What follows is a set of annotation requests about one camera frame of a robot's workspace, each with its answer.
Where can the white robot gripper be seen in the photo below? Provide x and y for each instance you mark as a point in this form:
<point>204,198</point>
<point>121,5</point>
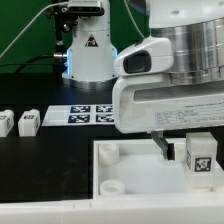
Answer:
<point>150,103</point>

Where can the white square table top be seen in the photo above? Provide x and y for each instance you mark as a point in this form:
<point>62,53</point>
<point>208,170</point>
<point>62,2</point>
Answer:
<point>136,167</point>

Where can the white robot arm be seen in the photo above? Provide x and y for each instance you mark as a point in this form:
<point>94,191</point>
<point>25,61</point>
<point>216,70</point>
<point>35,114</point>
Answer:
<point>172,79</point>

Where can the paper sheet with fiducial tags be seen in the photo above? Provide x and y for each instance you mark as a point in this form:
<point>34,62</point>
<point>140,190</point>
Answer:
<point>79,115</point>

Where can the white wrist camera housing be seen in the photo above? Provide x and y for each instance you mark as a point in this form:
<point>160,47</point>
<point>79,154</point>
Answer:
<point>149,56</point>

